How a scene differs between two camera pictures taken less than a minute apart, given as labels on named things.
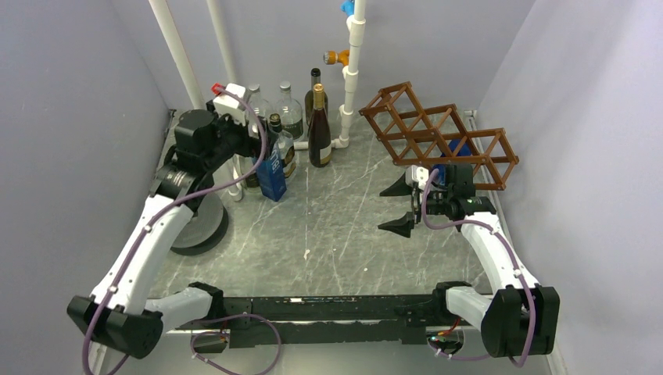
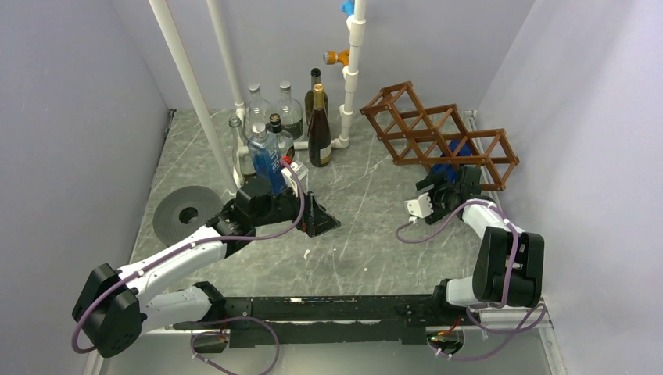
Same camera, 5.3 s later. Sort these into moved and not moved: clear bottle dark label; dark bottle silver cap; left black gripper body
Moved: left black gripper body
Not moved: clear bottle dark label; dark bottle silver cap
